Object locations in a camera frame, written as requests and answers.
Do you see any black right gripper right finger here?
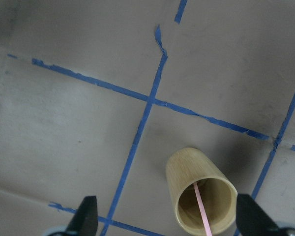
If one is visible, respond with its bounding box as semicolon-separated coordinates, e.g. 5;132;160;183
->
236;194;280;236

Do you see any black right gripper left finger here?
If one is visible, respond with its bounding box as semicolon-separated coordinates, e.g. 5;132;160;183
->
65;196;98;236

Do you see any pink chopstick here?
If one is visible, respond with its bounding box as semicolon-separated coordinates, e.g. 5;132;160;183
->
193;182;212;236

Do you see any bamboo chopstick holder cup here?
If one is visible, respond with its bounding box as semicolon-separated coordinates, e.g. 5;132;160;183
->
166;147;237;236

